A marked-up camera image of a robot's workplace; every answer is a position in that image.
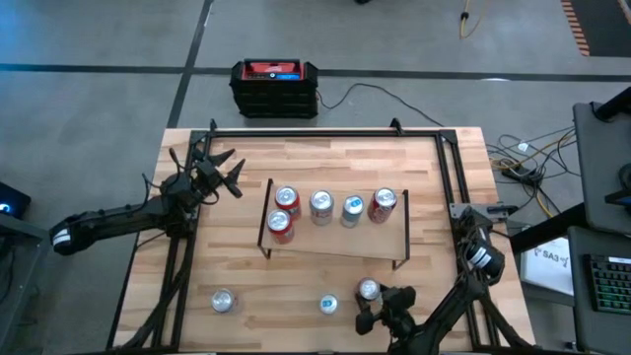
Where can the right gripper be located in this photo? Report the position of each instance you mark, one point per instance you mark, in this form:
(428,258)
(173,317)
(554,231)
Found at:
(397,305)

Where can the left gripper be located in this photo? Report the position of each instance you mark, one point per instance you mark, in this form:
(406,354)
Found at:
(207,175)

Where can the red cola can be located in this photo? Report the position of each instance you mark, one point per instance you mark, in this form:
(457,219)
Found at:
(384,197)
(369,288)

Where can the slim blue silver energy can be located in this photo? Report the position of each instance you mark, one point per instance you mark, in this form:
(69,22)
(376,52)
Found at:
(353,203)
(328,304)

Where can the red Fanta can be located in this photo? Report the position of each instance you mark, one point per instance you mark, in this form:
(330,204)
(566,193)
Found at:
(287,196)
(278,220)

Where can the silver diet cola can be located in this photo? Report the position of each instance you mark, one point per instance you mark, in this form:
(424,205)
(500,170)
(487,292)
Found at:
(223,301)
(321,200)

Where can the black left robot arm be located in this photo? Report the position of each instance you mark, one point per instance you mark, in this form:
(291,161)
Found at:
(113,219)

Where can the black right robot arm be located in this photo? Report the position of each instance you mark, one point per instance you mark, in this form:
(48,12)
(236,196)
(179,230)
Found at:
(453,305)

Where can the red black portable power station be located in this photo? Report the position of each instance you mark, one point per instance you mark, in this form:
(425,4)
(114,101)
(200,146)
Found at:
(273,98)

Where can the grey metal mounting plate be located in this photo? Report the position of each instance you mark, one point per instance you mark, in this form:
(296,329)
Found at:
(457,209)

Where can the white paper sign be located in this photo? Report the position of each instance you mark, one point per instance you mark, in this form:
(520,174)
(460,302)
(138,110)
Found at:
(544,271)

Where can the grey desk with keyboard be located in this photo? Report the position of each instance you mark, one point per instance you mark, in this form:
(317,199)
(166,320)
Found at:
(579,296)

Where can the black device with blue light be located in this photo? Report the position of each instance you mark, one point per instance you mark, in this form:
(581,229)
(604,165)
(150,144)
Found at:
(17,197)

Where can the white plug adapter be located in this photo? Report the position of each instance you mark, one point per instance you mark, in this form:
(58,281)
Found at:
(523,147)

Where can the grey bench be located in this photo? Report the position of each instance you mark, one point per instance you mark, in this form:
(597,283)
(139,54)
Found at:
(20,276)

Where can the backlit computer keyboard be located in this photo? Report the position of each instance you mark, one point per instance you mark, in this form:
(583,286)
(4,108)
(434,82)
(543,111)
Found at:
(611,286)

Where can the grey side desk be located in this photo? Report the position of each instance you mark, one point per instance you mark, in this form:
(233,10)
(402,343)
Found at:
(596,163)

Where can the black floor mat orange edge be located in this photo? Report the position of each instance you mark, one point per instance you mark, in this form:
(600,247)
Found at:
(606,24)

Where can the wooden shelf with black frame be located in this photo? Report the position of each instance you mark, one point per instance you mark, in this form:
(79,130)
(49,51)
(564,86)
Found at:
(335,241)

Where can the black aluminium table frame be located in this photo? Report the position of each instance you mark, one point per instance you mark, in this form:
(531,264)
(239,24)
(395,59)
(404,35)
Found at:
(320,133)

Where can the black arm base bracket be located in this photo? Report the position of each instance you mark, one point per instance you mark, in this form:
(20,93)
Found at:
(500,209)

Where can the black vertical post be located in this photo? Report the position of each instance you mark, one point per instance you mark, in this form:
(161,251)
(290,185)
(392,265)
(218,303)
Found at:
(616,106)

